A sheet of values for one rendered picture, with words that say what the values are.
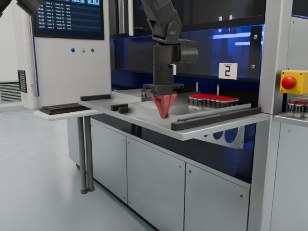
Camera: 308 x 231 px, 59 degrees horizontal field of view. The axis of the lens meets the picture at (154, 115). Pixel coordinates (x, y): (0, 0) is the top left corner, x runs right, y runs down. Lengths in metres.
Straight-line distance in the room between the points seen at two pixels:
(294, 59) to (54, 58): 1.13
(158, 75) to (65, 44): 0.91
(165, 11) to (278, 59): 0.44
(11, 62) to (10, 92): 0.59
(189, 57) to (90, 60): 0.95
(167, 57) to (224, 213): 0.76
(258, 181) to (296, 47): 0.50
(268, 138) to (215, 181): 0.33
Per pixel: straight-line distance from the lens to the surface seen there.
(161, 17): 0.71
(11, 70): 6.13
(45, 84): 1.54
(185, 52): 0.78
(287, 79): 0.93
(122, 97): 1.21
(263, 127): 1.03
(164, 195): 1.55
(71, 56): 1.59
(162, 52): 0.74
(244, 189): 1.15
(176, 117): 0.75
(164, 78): 0.74
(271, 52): 1.00
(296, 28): 1.09
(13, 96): 6.16
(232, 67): 1.08
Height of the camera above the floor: 1.07
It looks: 12 degrees down
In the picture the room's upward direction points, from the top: straight up
